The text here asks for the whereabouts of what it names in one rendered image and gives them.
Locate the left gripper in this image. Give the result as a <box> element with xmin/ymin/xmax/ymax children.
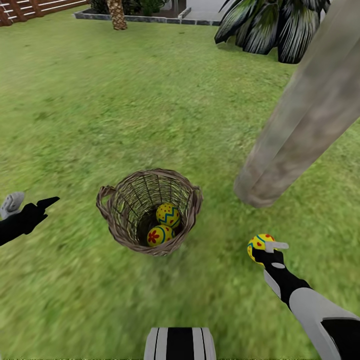
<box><xmin>0</xmin><ymin>196</ymin><xmax>60</xmax><ymax>239</ymax></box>

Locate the easter egg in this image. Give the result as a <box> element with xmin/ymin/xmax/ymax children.
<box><xmin>247</xmin><ymin>233</ymin><xmax>275</xmax><ymax>261</ymax></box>
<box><xmin>147</xmin><ymin>224</ymin><xmax>176</xmax><ymax>247</ymax></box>
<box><xmin>156</xmin><ymin>203</ymin><xmax>180</xmax><ymax>230</ymax></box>

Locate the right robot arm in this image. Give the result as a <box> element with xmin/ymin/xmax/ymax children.
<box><xmin>252</xmin><ymin>241</ymin><xmax>360</xmax><ymax>360</ymax></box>

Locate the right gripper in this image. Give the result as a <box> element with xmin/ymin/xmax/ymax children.
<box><xmin>252</xmin><ymin>247</ymin><xmax>285</xmax><ymax>266</ymax></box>

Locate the wicker basket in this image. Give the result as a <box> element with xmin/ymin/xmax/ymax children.
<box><xmin>96</xmin><ymin>167</ymin><xmax>204</xmax><ymax>257</ymax></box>

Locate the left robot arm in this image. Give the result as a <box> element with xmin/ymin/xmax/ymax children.
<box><xmin>0</xmin><ymin>191</ymin><xmax>60</xmax><ymax>360</ymax></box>

